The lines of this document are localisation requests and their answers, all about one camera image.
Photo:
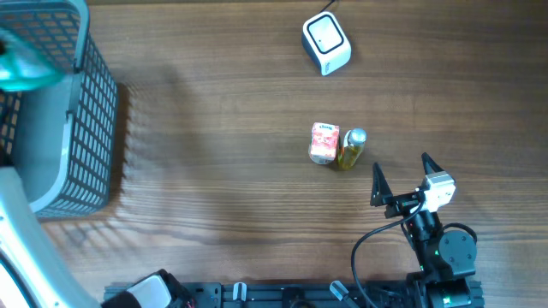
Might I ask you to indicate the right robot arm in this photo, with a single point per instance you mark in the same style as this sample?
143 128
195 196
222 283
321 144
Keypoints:
446 253

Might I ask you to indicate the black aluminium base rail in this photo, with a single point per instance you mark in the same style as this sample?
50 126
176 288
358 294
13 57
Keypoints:
382 294

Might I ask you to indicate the yellow oil bottle grey cap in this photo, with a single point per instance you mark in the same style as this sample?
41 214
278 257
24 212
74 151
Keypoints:
350 147

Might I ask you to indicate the white barcode scanner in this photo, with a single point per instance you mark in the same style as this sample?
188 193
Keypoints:
325 42

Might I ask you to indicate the red tissue pack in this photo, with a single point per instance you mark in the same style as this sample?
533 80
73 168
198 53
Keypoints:
324 143

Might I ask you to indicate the green glove package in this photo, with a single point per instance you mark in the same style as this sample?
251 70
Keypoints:
23 67

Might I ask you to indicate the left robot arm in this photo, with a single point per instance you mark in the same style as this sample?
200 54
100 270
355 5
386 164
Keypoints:
34 275

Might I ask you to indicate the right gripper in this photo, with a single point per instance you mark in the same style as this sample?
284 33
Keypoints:
383 195

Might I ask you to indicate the grey plastic shopping basket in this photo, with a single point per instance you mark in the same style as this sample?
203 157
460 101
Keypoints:
60 137

